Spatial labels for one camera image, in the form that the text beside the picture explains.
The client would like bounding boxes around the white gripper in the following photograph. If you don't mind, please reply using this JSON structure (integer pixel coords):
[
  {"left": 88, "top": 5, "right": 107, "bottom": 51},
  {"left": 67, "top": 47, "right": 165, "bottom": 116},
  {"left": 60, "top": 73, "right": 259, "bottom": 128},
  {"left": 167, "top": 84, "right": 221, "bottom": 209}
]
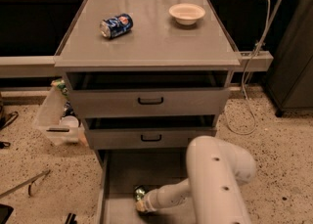
[{"left": 135, "top": 190, "right": 157, "bottom": 212}]

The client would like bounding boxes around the green soda can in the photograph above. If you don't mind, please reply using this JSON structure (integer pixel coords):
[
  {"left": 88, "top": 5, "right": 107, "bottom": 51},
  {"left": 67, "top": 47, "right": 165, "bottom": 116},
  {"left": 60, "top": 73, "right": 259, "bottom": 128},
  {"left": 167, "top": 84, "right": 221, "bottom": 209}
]
[{"left": 134, "top": 185, "right": 149, "bottom": 202}]

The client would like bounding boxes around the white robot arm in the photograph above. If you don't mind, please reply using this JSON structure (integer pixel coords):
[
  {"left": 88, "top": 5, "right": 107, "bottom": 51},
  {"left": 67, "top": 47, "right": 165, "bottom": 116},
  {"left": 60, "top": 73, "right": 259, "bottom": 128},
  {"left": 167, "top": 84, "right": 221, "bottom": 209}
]
[{"left": 134, "top": 136, "right": 256, "bottom": 224}]

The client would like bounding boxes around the grey bottom drawer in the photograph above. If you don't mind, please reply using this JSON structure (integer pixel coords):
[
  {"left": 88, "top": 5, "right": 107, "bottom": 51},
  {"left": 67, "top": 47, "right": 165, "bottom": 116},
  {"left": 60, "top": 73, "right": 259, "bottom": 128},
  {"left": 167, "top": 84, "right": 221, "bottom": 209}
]
[{"left": 95, "top": 148, "right": 197, "bottom": 224}]

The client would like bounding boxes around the grey drawer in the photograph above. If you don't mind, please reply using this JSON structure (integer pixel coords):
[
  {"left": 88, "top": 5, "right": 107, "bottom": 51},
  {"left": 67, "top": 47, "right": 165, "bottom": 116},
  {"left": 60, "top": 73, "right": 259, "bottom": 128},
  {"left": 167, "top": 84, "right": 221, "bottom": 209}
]
[
  {"left": 95, "top": 148, "right": 197, "bottom": 224},
  {"left": 85, "top": 115, "right": 216, "bottom": 150},
  {"left": 67, "top": 70, "right": 229, "bottom": 118}
]

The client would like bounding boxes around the grey middle drawer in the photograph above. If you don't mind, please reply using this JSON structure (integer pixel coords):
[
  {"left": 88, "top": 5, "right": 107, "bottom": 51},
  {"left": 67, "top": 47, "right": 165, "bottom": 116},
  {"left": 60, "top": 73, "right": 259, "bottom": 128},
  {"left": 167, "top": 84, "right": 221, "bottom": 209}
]
[{"left": 85, "top": 115, "right": 216, "bottom": 150}]

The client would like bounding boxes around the grey top drawer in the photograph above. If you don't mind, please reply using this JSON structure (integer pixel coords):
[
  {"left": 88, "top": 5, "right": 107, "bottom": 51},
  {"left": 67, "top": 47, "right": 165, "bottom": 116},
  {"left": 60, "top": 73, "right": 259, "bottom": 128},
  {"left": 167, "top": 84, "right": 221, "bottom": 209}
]
[{"left": 67, "top": 70, "right": 229, "bottom": 118}]

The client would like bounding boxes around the grey drawer cabinet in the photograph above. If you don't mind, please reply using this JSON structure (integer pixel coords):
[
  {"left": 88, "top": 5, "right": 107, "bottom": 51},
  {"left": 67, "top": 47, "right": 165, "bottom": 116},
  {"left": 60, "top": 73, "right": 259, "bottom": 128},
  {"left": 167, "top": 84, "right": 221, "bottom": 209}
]
[{"left": 56, "top": 0, "right": 240, "bottom": 161}]

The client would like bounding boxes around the blue soda can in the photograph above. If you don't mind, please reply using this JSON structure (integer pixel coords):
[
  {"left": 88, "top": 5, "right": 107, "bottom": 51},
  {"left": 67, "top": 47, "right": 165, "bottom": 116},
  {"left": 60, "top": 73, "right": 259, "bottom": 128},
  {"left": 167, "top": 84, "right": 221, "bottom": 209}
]
[{"left": 100, "top": 14, "right": 133, "bottom": 39}]

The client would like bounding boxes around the metal rod on floor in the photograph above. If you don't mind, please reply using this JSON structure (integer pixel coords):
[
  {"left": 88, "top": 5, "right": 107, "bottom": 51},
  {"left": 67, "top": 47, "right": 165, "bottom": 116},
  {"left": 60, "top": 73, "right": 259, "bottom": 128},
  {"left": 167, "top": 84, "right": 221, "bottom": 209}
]
[{"left": 0, "top": 169, "right": 51, "bottom": 199}]

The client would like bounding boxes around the white cup in bin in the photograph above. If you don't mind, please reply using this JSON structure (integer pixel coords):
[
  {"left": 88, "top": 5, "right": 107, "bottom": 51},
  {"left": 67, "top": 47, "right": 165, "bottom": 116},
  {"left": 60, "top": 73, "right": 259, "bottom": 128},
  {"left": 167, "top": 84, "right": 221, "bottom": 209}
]
[{"left": 60, "top": 115, "right": 79, "bottom": 127}]

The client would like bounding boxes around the clear plastic bin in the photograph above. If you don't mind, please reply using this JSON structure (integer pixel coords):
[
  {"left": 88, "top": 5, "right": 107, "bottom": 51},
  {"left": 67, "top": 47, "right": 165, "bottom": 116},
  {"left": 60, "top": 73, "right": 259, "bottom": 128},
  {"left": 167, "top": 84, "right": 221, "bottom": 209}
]
[{"left": 32, "top": 87, "right": 86, "bottom": 146}]

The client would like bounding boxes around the black object bottom left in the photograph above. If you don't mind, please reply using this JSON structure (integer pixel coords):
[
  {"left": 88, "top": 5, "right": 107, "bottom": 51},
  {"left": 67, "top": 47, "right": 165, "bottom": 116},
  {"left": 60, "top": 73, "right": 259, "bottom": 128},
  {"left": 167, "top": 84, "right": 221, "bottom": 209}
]
[{"left": 0, "top": 204, "right": 14, "bottom": 224}]

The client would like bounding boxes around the green snack bag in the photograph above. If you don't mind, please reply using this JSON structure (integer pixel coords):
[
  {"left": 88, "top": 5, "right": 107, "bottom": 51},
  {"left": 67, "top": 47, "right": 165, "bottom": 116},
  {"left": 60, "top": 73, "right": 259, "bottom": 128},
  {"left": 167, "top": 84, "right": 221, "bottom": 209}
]
[{"left": 51, "top": 78, "right": 68, "bottom": 97}]

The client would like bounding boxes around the dark cabinet at right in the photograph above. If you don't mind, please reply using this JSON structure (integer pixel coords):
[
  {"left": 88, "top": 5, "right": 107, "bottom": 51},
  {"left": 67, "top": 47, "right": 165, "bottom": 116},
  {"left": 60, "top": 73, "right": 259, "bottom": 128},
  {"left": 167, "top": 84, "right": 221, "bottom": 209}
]
[{"left": 265, "top": 0, "right": 313, "bottom": 117}]

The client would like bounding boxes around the white bowl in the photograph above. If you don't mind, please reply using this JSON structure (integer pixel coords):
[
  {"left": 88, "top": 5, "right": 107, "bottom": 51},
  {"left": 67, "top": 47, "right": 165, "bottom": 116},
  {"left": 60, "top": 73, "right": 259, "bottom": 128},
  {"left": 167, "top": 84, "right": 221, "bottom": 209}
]
[{"left": 169, "top": 3, "right": 205, "bottom": 25}]

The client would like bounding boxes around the white cable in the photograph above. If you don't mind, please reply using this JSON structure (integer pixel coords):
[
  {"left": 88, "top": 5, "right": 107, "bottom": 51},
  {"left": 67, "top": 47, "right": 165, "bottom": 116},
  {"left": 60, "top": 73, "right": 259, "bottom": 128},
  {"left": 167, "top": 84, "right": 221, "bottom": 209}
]
[{"left": 222, "top": 0, "right": 272, "bottom": 136}]

